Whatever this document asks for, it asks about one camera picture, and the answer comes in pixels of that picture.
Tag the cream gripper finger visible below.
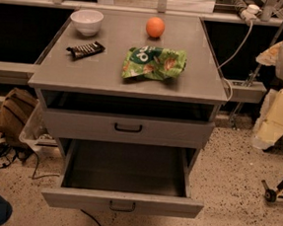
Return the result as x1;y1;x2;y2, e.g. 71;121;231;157
256;41;282;66
251;89;283;150

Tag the grey drawer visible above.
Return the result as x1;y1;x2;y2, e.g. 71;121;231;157
43;109;215;149
42;140;204;218

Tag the grey drawer cabinet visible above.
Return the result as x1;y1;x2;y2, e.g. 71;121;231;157
30;10;227;163

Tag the grey top drawer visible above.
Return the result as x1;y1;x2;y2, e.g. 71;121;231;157
43;109;215;149

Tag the metal stand pole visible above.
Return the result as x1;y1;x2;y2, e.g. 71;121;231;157
229;0;283;131

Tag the white power strip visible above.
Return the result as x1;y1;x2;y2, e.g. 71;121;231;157
232;0;260;26

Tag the black wheeled stand leg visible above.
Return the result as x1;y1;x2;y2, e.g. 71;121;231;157
262;180;283;203

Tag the orange fruit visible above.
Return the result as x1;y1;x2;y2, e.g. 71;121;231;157
146;17;165;38

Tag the green chip bag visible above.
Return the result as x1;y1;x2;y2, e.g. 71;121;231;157
121;46;187;81

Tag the white ceramic bowl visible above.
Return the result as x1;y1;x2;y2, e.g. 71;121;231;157
71;9;104;37

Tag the dark chocolate bar wrapper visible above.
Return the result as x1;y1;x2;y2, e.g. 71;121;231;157
67;41;106;59

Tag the clear plastic bin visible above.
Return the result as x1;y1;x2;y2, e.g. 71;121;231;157
19;104;57;152

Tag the brown backpack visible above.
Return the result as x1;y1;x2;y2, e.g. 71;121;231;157
0;88;37;147

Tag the white power cable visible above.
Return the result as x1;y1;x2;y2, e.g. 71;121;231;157
214;16;254;104

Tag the black floor cable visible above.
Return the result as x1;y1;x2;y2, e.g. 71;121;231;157
79;209;108;226

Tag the black cable bundle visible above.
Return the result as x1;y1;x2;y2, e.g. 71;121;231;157
0;141;63;186

